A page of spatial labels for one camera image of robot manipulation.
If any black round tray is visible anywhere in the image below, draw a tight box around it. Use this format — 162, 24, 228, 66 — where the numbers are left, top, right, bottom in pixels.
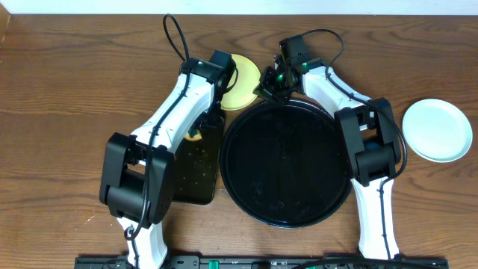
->
220, 99, 352, 228

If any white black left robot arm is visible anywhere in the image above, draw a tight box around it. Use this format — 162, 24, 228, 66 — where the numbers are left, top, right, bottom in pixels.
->
99, 51, 238, 268

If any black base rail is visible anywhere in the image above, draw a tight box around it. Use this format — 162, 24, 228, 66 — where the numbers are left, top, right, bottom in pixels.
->
74, 255, 449, 269

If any yellow green sponge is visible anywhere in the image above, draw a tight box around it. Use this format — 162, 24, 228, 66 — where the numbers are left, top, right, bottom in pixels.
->
184, 128, 202, 141

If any light blue plate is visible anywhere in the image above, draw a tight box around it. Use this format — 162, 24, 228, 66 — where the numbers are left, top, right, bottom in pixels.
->
402, 99, 473, 137
405, 132, 473, 163

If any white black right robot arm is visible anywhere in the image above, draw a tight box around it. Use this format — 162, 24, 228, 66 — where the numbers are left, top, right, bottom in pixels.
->
254, 55, 401, 259

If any yellow plate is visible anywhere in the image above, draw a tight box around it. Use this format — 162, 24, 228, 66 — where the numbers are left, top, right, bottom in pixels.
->
221, 54, 261, 111

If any black rectangular tray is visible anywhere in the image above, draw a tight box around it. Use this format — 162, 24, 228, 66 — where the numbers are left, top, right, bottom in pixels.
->
173, 110, 226, 205

